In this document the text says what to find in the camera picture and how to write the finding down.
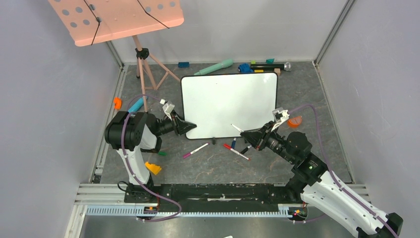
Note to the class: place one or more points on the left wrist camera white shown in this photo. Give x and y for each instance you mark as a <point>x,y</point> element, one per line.
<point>167,107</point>

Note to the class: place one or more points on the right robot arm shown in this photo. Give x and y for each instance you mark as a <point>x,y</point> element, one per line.
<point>320,187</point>

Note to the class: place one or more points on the orange piece left edge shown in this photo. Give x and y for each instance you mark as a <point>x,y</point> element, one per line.
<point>117,103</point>

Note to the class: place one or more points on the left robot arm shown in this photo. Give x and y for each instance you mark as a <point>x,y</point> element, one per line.
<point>131,134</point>

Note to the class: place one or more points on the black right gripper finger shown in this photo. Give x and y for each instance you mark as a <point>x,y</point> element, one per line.
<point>256,133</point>
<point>254,141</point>

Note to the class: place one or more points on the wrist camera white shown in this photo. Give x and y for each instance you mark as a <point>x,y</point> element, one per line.
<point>280,115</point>
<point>167,107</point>

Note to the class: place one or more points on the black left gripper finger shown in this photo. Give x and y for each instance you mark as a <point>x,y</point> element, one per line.
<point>183,124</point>
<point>183,130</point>

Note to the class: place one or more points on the black capped whiteboard marker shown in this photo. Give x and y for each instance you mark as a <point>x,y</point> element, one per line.
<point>245,149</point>

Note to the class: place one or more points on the magenta capped whiteboard marker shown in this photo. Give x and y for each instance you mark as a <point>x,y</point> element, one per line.
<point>195,150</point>

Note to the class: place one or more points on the pink music stand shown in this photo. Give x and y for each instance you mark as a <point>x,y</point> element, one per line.
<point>96,21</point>

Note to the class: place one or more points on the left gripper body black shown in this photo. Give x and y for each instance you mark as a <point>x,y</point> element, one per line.
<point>174,122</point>

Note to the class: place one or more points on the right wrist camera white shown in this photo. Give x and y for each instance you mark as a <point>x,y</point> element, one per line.
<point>280,115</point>

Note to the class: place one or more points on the black microphone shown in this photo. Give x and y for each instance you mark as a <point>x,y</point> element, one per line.
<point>271,66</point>

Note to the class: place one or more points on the orange plastic piece right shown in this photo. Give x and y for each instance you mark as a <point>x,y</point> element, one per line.
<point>295,122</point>

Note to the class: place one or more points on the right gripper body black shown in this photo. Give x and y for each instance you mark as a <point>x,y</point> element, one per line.
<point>263,138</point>

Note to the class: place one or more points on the wooden cube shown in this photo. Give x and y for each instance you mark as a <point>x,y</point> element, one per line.
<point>277,71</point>

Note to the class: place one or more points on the red capped whiteboard marker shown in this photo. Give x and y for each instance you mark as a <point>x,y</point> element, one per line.
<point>234,151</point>

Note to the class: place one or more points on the blue cylinder tube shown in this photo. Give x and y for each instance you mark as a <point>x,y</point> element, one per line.
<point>136,103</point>

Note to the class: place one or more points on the white whiteboard black frame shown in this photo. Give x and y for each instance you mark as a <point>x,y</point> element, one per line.
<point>214,102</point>

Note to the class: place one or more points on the blue lego brick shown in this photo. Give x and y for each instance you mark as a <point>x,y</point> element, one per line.
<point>183,64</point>

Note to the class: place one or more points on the mint green tube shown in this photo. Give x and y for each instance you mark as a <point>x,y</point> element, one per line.
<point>215,67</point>

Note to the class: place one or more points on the blue capped whiteboard marker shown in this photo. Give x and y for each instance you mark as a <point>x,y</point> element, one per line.
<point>233,143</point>

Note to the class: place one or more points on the yellow stepped block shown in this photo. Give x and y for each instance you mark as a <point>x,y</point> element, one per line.
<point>153,168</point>

